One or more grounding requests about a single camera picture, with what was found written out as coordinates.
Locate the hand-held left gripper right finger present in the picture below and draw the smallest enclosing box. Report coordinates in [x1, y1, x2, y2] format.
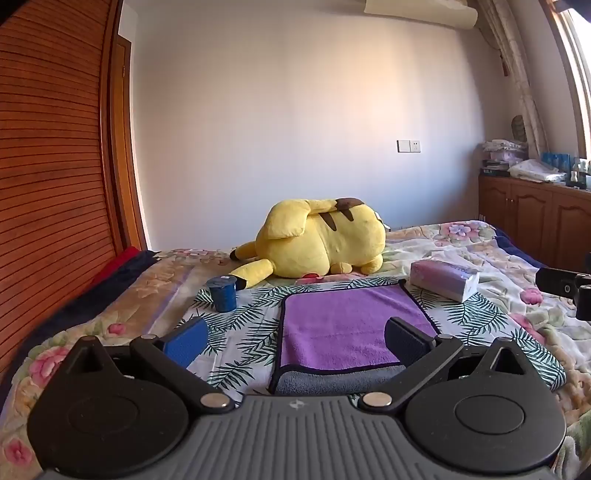
[359, 317, 539, 411]

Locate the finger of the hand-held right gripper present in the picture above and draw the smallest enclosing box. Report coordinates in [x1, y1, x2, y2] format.
[535, 267, 591, 297]
[575, 284, 591, 320]

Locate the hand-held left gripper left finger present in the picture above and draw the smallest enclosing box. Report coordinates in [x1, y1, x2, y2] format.
[62, 316, 235, 411]

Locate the purple towel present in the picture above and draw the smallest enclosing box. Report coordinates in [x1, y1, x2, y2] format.
[269, 282, 441, 396]

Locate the blue cup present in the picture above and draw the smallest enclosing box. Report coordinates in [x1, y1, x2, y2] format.
[206, 275, 238, 313]

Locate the leaf print cloth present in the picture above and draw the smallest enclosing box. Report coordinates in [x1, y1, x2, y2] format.
[187, 276, 568, 408]

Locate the wooden cabinet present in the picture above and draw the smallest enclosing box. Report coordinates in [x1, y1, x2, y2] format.
[478, 175, 591, 278]

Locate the pink tissue pack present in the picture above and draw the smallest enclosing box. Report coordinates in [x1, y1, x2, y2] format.
[410, 259, 481, 304]

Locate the red blanket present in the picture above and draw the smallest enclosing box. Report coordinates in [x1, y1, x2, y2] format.
[90, 246, 142, 287]

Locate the dark bottle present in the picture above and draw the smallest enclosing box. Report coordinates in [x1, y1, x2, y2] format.
[567, 157, 591, 189]

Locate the white plastic bag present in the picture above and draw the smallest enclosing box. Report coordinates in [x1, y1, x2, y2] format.
[509, 159, 567, 182]

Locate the dark navy blanket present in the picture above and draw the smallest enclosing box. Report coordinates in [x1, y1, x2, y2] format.
[0, 249, 160, 386]

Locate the blue box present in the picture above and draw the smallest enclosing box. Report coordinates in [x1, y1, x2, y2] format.
[541, 151, 581, 173]

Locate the yellow plush toy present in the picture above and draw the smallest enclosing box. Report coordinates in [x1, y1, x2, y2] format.
[229, 197, 387, 291]

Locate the stack of books and bags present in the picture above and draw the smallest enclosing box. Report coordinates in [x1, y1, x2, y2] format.
[480, 138, 529, 178]

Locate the beige curtain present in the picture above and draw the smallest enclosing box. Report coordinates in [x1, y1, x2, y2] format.
[478, 0, 551, 158]

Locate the wooden slatted wardrobe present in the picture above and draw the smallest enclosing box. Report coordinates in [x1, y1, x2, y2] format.
[0, 0, 149, 374]

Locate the white air conditioner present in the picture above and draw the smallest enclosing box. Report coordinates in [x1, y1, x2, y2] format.
[362, 0, 478, 32]

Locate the wooden window frame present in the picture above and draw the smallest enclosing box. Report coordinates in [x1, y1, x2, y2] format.
[540, 0, 591, 163]

